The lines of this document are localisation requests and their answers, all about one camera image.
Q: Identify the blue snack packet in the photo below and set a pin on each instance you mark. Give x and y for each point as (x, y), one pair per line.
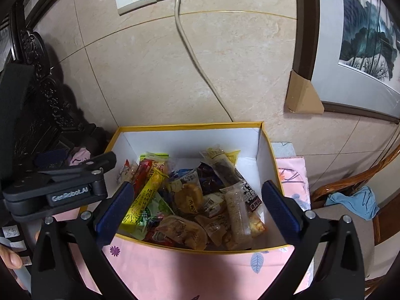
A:
(212, 178)

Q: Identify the blue cloth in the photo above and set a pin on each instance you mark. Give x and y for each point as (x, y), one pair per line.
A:
(353, 201)

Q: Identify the yellow small bread packet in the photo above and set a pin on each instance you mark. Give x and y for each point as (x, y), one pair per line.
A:
(189, 200)

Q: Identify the pink floral tablecloth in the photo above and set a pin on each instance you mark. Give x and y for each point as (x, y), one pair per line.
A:
(187, 275)

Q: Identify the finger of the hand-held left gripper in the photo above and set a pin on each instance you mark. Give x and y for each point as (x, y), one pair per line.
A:
(50, 157)
(90, 165)

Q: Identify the large framed ink painting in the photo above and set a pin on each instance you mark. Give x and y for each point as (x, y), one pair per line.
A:
(359, 37)

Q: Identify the cardboard corner protector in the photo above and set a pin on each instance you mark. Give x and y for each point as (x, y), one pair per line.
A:
(303, 100)

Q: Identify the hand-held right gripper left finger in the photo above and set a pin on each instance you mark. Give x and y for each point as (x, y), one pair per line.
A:
(117, 206)

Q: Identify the white rice bar packet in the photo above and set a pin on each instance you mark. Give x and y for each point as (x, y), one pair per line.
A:
(239, 218)

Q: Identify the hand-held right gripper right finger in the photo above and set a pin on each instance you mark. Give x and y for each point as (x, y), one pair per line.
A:
(276, 203)

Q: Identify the clear square cracker packet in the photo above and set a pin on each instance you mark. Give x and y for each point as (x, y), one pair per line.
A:
(181, 231)

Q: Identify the dark carved wooden furniture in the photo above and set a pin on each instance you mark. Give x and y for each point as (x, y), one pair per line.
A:
(47, 100)

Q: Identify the yellow cardboard box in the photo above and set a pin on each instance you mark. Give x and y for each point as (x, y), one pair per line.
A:
(187, 140)

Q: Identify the yellow-green snack packet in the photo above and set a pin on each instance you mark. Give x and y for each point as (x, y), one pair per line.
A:
(154, 155)

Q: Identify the person's left hand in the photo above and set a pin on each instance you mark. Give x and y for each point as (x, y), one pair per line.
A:
(11, 257)

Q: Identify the green bean snack packet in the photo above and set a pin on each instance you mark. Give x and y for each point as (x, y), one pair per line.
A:
(153, 209)

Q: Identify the clear chip packet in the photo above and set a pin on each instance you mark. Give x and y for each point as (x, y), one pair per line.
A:
(126, 172)

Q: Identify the red snack packet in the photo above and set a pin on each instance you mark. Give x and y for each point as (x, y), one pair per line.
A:
(143, 175)

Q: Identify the wooden armchair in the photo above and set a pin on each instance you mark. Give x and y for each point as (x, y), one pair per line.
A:
(359, 240)

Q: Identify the clear round cracker packet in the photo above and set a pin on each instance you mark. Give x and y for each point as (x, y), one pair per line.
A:
(256, 225)

